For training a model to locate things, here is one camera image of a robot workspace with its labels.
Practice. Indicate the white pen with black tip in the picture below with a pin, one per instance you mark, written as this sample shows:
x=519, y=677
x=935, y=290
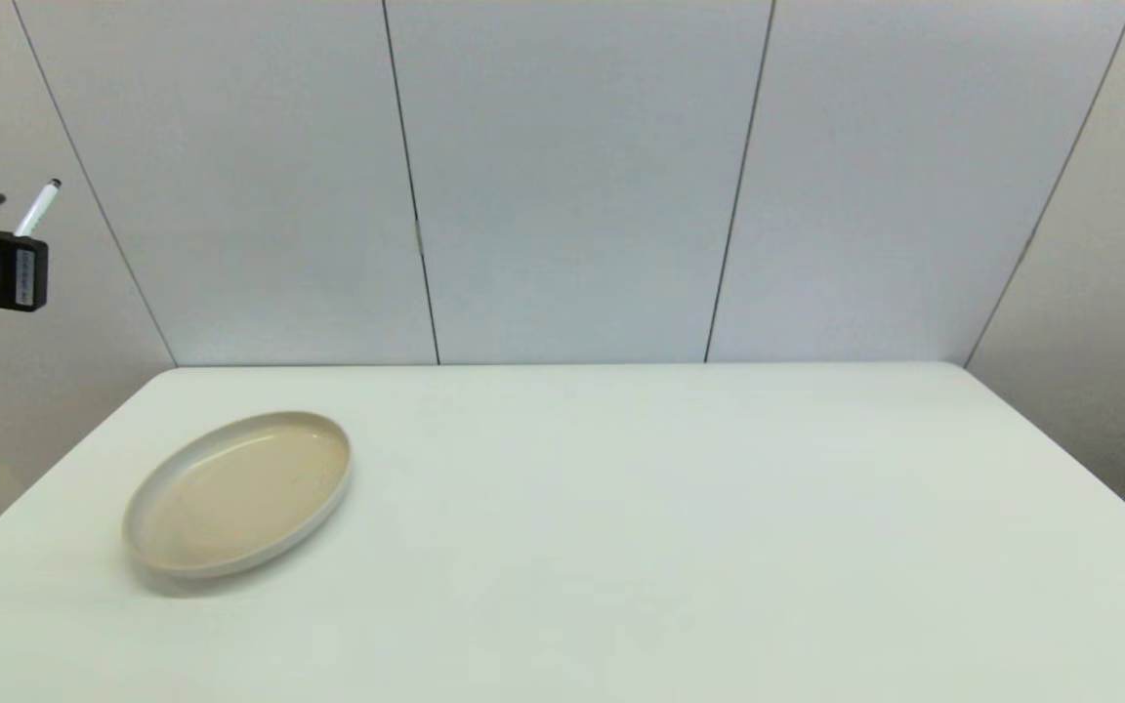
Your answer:
x=38, y=207

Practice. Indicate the beige oval plate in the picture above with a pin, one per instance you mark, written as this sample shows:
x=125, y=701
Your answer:
x=240, y=493

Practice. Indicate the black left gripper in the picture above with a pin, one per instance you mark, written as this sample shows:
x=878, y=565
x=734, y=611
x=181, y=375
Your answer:
x=6, y=275

